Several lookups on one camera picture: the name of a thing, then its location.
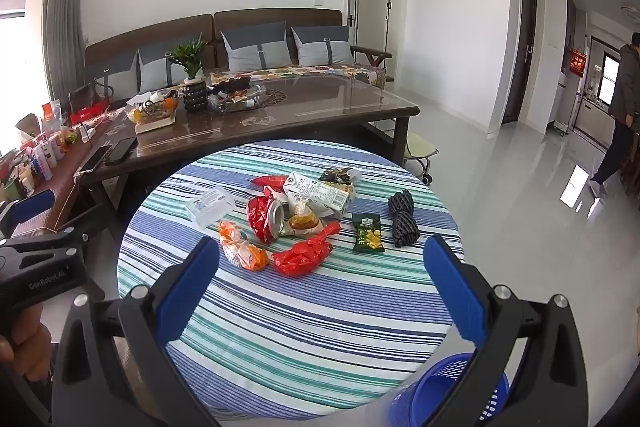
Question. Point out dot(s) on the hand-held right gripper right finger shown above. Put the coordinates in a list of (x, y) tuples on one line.
[(455, 292)]

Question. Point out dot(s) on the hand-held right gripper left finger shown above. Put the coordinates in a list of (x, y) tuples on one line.
[(190, 287)]

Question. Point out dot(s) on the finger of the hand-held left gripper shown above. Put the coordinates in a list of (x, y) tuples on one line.
[(30, 207), (75, 231)]

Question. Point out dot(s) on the orange white snack wrapper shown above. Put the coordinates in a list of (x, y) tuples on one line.
[(242, 252)]

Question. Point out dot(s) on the clear plastic box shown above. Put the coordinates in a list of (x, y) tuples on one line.
[(207, 207)]

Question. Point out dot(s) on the black mesh net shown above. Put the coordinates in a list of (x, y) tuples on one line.
[(402, 222)]

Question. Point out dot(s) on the crushed red can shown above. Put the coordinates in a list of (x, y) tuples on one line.
[(260, 219)]

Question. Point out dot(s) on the green snack packet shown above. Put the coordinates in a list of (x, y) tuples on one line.
[(367, 234)]

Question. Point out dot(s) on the blue plastic basket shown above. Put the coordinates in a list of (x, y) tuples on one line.
[(440, 397)]

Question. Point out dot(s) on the white yellow oatmeal packet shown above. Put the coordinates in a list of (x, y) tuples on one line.
[(302, 222)]

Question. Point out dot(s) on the small red wrapper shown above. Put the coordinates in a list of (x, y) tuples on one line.
[(267, 181)]

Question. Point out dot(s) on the white green milk carton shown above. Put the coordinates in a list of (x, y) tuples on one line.
[(320, 197)]

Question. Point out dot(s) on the dark snack wrapper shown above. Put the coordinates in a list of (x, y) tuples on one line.
[(337, 176)]

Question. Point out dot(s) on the row of small bottles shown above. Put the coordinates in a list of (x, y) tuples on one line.
[(42, 154)]

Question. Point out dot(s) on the black phone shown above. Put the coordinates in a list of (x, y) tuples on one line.
[(120, 151), (95, 158)]

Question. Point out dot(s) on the orange packet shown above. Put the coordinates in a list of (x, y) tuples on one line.
[(50, 114)]

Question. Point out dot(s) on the striped tablecloth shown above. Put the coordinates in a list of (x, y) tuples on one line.
[(300, 332)]

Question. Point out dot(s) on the fruit tray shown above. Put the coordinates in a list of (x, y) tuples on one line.
[(155, 119)]

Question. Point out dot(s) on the cream stool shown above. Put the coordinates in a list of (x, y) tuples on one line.
[(417, 149)]

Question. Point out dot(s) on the potted green plant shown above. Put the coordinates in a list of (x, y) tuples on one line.
[(192, 94)]

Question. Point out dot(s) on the grey cushion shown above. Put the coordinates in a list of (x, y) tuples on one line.
[(255, 44), (322, 47), (152, 67)]

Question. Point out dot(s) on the glass snack tray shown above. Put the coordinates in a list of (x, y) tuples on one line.
[(235, 99)]

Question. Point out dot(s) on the grey curtain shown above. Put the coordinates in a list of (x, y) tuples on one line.
[(62, 7)]

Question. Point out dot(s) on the round brown doily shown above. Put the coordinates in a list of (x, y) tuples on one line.
[(275, 96)]

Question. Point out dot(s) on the dark wooden coffee table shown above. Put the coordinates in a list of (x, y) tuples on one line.
[(325, 107)]

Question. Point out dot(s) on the floral sofa cover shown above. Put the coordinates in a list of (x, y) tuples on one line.
[(320, 71)]

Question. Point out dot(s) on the dark brown door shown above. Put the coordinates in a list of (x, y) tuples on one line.
[(520, 42)]

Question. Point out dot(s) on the brown sofa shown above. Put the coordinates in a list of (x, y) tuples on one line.
[(250, 19)]

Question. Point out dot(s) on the red wall sign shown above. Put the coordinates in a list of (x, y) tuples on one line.
[(578, 61)]

